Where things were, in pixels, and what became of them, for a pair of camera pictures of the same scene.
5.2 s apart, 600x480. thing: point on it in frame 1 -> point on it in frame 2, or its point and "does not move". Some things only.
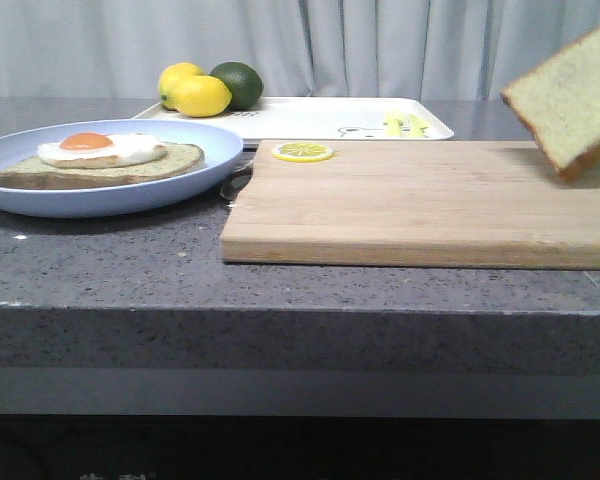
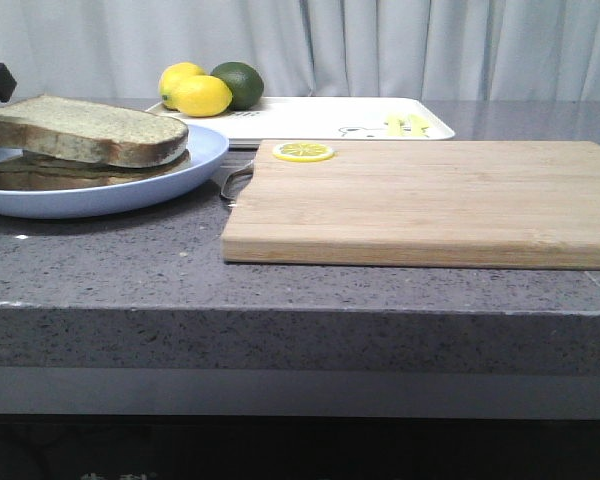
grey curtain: (301, 49) does not move
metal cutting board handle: (235, 183) does not move
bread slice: (570, 99) -> (83, 131)
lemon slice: (302, 152) does not move
